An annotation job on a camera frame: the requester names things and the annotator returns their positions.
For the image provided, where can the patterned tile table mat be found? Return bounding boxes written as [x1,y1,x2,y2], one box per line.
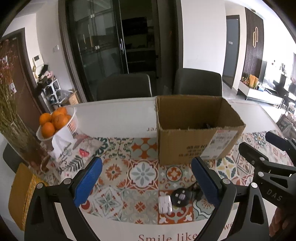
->
[46,129,296,225]

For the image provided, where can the dark chair right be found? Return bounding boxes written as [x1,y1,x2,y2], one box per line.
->
[173,68,222,96]

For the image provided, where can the white shelf with clutter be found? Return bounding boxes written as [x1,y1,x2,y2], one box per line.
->
[32,64,61,112]

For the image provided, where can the white cube power adapter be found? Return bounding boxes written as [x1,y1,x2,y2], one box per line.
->
[158,195,173,215]

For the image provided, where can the white tissue paper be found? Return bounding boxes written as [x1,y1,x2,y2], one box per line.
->
[50,126,75,159]

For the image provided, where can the patterned fabric pouch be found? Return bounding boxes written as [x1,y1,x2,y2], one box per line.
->
[46,137,103,176]

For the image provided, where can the right hand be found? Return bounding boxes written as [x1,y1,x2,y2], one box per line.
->
[269,205,295,241]

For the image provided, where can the brown cardboard box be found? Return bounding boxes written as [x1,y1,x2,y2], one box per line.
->
[156,95,246,165]

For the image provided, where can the dark chair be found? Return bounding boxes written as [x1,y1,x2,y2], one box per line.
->
[173,68,222,96]
[97,73,152,101]

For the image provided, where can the dark chair left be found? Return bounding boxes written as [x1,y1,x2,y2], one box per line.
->
[97,73,152,101]

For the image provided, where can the black glass cabinet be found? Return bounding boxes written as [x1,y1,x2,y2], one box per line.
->
[58,1,183,102]

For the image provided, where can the white basket of oranges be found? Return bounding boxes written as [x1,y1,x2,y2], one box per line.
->
[36,106,78,141]

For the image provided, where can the yellow woven cushion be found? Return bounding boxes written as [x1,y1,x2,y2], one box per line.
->
[8,163,48,231]

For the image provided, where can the black round plug adapter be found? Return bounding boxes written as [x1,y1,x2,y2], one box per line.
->
[170,183,203,207]

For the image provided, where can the white TV console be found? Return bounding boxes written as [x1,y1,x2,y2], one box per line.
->
[237,81,295,108]

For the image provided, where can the dried flower arrangement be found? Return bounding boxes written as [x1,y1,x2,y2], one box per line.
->
[1,40,44,168]

